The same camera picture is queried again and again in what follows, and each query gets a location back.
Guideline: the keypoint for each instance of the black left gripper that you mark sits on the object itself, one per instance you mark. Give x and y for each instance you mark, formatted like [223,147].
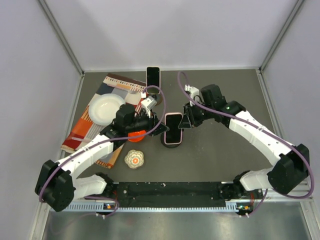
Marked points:
[152,122]

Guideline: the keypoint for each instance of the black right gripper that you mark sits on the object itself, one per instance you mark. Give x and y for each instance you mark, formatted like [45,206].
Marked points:
[188,120]

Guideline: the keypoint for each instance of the pink-cased phone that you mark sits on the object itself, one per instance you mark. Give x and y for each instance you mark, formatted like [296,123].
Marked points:
[174,135]

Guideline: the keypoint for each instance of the black round-base camera stand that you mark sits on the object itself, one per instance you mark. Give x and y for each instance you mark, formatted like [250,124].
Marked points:
[169,146]

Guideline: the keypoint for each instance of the grey phone stand wooden base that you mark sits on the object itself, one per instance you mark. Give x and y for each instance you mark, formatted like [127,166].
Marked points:
[158,98]

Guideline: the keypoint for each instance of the white-cased smartphone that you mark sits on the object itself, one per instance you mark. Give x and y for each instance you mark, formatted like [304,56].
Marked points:
[153,78]

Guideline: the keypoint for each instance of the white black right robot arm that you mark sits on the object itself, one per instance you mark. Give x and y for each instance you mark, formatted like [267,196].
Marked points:
[289,163]

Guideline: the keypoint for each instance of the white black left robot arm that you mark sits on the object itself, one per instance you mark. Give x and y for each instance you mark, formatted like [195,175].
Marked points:
[59,184]

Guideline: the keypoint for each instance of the orange plastic bowl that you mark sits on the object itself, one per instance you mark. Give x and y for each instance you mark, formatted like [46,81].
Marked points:
[136,136]

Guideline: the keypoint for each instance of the crocheted flower coaster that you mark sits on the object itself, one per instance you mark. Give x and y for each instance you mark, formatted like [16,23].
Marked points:
[134,159]

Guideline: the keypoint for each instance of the colourful patchwork placemat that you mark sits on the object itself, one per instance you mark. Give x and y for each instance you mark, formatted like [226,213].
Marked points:
[85,129]

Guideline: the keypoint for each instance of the white round plate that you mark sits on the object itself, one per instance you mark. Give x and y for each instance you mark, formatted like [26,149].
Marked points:
[102,110]

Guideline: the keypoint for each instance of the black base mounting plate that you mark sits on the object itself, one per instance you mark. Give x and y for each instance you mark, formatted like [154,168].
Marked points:
[176,194]

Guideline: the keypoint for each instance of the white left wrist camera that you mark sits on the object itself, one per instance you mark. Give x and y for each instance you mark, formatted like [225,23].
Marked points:
[147,103]

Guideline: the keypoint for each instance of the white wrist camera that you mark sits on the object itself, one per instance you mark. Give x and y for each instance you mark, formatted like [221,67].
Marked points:
[191,91]
[147,103]

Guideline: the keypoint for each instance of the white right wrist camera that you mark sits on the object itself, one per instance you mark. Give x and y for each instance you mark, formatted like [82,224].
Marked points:
[191,91]

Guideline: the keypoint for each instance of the aluminium frame rail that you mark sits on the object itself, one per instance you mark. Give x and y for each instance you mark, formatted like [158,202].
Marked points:
[106,197]

